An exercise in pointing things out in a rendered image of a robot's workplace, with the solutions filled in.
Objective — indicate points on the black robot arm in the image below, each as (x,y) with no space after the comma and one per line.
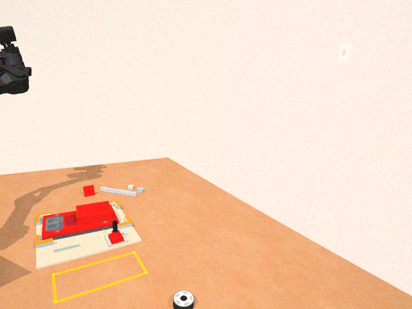
(13,75)

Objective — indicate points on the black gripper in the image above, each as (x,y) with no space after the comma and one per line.
(7,35)

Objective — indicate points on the small red block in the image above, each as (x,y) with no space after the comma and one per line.
(89,190)

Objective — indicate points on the yellow rectangular outline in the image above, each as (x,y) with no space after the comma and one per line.
(101,287)

